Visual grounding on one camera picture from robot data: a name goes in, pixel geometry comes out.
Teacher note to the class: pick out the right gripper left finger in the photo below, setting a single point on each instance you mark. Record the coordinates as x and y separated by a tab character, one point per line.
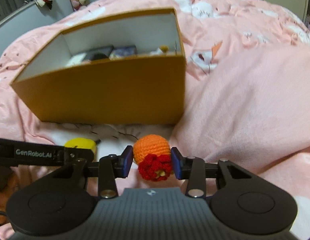
59	201

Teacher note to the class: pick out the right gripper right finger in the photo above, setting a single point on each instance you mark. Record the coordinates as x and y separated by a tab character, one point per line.
239	199

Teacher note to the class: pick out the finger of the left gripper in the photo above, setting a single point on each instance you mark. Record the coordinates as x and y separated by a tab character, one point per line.
71	154

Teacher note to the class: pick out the orange crochet ball keychain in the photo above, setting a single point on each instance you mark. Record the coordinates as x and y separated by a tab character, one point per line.
152	154

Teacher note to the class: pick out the white glasses case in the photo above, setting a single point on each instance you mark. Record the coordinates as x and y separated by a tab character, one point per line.
76	60

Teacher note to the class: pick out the black rectangular gift box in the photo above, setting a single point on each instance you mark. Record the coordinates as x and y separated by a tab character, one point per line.
106	50

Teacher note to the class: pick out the illustrated card box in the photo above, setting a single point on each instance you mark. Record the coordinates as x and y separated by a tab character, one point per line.
120	52

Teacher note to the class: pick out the white black-eared plush toy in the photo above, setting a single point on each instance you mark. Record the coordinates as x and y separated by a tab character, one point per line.
98	56

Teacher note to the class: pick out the orange blue penguin plush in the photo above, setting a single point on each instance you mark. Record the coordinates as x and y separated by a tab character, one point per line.
162	50

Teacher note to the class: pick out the operator hand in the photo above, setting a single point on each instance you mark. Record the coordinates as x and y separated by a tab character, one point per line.
13	185

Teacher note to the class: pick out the yellow plush item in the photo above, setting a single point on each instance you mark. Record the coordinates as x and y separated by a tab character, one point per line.
83	143

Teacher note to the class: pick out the orange cardboard storage box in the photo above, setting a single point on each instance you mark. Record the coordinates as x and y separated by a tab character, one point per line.
140	89

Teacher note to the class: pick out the pink cloud pattern duvet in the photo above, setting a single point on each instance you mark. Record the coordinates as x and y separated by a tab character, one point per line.
247	91

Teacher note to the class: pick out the window ledge rail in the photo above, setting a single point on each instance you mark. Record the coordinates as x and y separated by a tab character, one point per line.
16	13

